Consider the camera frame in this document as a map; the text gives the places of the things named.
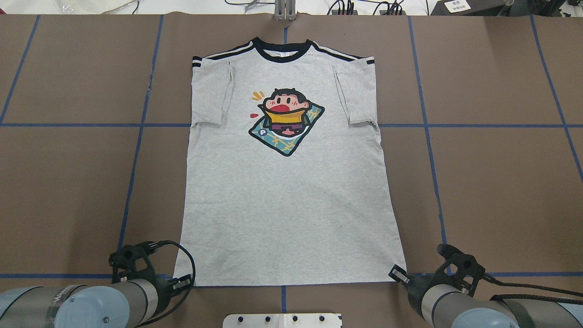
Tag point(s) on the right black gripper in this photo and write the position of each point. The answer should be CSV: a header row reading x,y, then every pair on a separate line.
x,y
418,292

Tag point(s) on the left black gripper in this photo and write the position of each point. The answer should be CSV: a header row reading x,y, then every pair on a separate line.
x,y
165,294

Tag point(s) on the grey cartoon print t-shirt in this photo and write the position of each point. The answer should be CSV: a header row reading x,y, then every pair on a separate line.
x,y
286,176

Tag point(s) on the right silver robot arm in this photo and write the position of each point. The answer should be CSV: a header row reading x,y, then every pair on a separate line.
x,y
445,299

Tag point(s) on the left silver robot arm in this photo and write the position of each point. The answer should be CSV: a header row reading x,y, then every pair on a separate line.
x,y
136,297

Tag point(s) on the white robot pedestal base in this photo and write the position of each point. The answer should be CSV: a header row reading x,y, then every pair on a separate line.
x,y
283,320

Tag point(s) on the aluminium frame post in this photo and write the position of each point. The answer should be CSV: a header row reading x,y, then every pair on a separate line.
x,y
285,10

